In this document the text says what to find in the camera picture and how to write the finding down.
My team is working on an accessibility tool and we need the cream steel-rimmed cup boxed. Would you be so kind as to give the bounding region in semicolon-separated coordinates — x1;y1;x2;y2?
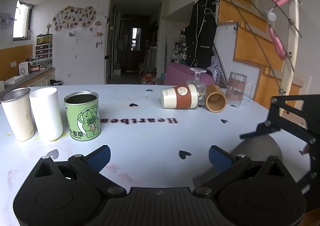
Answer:
1;87;35;141

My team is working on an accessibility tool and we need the dark grey cup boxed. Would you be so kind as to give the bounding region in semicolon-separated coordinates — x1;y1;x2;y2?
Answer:
230;135;283;161

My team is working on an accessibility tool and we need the cream sideboard cabinet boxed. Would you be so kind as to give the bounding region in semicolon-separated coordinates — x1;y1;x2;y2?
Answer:
3;67;55;92

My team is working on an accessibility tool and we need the cloud-shaped photo collage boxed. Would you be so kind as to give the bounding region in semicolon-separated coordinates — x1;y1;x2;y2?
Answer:
52;6;97;31

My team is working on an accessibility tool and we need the white cup brown sleeve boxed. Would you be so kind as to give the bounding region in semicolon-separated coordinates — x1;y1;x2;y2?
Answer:
161;84;199;109

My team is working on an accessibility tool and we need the bamboo wooden cup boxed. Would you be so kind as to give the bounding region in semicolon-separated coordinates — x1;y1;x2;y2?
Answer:
204;84;227;113

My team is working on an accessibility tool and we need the white small appliance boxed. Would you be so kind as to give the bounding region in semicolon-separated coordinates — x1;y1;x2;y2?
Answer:
18;62;30;76

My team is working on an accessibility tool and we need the white box on counter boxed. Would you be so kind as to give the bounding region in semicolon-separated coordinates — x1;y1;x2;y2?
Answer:
4;75;26;86

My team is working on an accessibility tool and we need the small drawer organizer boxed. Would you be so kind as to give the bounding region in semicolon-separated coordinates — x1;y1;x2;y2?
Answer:
35;33;53;60

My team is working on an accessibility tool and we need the lower pink clip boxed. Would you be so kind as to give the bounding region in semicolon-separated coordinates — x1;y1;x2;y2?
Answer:
267;26;286;61

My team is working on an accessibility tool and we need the wooden staircase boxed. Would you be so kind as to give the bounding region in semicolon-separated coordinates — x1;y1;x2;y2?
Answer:
204;0;304;110

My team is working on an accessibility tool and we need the black hanging coat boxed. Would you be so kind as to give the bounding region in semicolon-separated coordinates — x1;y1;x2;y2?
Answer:
185;0;217;69

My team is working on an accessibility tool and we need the clear wine glass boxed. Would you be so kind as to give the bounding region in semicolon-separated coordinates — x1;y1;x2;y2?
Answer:
186;67;206;101

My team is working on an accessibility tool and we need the white stair railing post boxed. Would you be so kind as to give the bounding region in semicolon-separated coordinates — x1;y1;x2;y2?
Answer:
278;0;301;116

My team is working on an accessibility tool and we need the white plastic cup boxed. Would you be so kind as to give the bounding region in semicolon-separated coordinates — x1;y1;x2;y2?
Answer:
29;87;63;141

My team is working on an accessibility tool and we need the green cartoon tin can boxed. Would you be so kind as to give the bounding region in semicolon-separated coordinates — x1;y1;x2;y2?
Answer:
64;90;101;141

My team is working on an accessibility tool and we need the glass mug brown band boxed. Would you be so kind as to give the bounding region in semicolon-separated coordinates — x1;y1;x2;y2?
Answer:
225;71;253;107

